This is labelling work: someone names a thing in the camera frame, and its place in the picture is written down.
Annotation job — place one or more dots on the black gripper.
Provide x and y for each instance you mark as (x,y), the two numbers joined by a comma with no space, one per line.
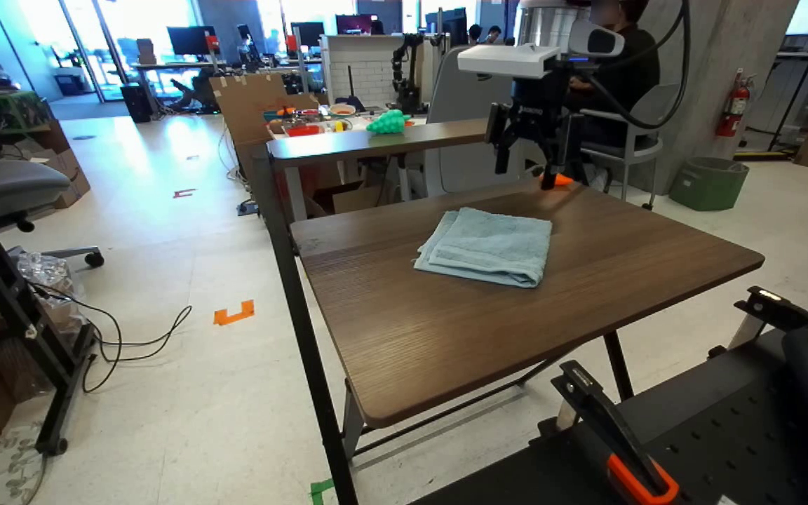
(537,108)

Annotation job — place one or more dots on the blue towel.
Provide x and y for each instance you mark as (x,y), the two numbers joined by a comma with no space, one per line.
(493,248)

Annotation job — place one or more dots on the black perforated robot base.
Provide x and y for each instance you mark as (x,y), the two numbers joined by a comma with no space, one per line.
(731,433)

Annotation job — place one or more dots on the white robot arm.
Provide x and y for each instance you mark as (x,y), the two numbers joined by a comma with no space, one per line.
(537,17)

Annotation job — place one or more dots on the orange round object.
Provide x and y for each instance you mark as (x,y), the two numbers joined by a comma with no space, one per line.
(557,180)

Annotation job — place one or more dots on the seated person in black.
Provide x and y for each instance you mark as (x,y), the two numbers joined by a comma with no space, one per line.
(624,80)

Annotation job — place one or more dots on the grey office chair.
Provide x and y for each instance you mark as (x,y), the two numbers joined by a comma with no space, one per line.
(624,142)

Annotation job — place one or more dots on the green crumpled bag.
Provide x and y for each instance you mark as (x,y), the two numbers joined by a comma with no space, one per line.
(392,122)

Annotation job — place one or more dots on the green storage bin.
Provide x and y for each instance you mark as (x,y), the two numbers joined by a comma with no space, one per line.
(709,184)

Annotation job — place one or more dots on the red fire extinguisher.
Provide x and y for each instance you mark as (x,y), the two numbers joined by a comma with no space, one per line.
(735,105)

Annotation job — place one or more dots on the wooden work table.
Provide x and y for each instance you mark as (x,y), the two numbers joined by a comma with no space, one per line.
(421,379)

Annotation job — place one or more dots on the orange floor tape marker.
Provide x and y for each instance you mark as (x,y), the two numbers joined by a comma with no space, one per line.
(234,314)

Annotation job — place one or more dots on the grey swivel chair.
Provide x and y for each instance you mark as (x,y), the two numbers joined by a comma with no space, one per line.
(23,189)

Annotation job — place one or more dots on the black tripod stand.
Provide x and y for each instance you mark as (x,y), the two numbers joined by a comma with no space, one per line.
(62,366)

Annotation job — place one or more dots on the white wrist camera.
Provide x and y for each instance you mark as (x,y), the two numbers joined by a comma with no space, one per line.
(542,53)

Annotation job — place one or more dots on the orange handled clamp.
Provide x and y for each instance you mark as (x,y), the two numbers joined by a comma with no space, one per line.
(631,473)

